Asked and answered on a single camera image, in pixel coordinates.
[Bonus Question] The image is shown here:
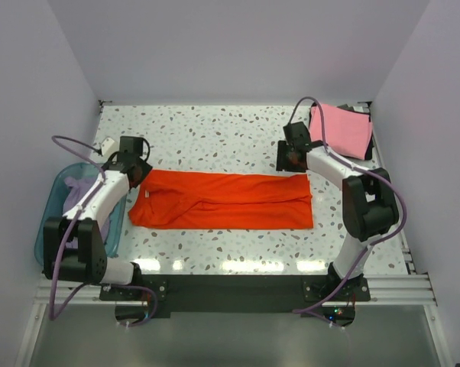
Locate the orange t shirt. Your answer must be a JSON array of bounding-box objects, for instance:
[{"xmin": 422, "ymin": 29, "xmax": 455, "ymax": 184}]
[{"xmin": 128, "ymin": 170, "xmax": 313, "ymax": 230}]

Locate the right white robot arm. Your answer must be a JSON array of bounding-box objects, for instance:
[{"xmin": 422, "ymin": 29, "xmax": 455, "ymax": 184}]
[{"xmin": 277, "ymin": 122, "xmax": 399, "ymax": 300}]

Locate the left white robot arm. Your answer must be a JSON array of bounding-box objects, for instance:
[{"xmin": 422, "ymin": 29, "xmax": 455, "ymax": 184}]
[{"xmin": 43, "ymin": 136, "xmax": 152, "ymax": 300}]

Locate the lavender t shirt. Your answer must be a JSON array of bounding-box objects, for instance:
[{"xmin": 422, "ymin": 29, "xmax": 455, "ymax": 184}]
[{"xmin": 63, "ymin": 177, "xmax": 110, "ymax": 248}]

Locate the pink folded t shirt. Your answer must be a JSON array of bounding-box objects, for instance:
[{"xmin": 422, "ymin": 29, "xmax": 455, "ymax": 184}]
[{"xmin": 308, "ymin": 102, "xmax": 373, "ymax": 161}]

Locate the teal plastic basket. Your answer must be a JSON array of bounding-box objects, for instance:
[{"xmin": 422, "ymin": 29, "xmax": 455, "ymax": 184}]
[{"xmin": 34, "ymin": 163, "xmax": 126, "ymax": 265}]

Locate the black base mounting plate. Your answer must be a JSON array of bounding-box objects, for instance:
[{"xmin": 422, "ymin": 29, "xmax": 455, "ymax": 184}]
[{"xmin": 99, "ymin": 273, "xmax": 372, "ymax": 322}]

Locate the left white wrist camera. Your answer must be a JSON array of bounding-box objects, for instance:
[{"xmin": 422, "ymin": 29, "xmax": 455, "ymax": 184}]
[{"xmin": 99, "ymin": 137, "xmax": 119, "ymax": 157}]

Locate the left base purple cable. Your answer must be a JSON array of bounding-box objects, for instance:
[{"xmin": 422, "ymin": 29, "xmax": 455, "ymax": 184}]
[{"xmin": 115, "ymin": 284, "xmax": 159, "ymax": 328}]

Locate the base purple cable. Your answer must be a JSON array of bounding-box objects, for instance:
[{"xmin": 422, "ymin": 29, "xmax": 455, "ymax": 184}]
[
  {"xmin": 115, "ymin": 284, "xmax": 159, "ymax": 328},
  {"xmin": 293, "ymin": 301, "xmax": 353, "ymax": 328}
]

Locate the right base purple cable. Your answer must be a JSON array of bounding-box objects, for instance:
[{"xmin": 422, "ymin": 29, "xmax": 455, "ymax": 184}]
[{"xmin": 293, "ymin": 301, "xmax": 353, "ymax": 328}]

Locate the aluminium frame rail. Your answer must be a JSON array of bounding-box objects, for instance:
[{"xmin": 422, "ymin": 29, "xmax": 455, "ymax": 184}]
[{"xmin": 34, "ymin": 229, "xmax": 439, "ymax": 307}]

